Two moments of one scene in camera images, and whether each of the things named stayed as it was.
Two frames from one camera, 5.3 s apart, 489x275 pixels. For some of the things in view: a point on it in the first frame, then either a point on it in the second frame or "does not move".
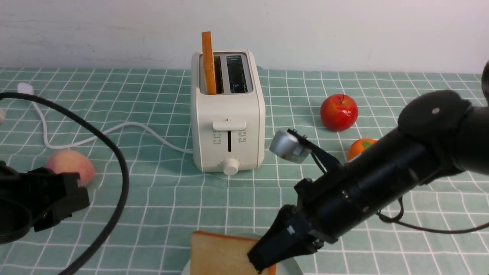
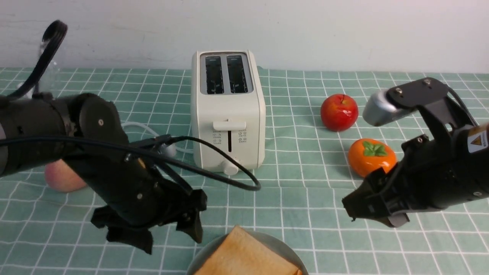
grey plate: (290, 266) → (278, 246)
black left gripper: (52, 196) → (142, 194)
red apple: (339, 112) does not move
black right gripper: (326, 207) → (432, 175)
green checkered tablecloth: (441, 228) does not move
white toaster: (228, 128) does not move
